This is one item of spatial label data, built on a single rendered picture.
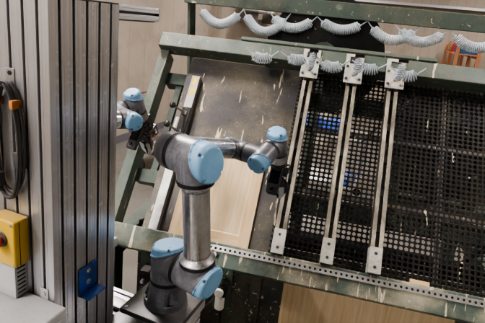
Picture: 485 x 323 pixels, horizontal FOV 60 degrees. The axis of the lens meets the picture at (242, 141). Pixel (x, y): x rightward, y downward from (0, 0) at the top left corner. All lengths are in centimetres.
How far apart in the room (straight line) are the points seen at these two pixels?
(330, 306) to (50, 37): 201
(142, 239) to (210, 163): 122
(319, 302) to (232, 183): 82
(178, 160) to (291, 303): 154
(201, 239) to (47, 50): 67
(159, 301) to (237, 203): 91
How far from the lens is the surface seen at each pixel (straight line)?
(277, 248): 218
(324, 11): 292
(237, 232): 226
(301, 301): 254
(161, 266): 147
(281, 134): 156
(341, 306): 254
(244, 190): 231
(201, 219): 128
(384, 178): 234
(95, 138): 124
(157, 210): 236
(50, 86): 109
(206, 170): 117
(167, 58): 273
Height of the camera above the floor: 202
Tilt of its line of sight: 16 degrees down
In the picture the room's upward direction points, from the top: 6 degrees clockwise
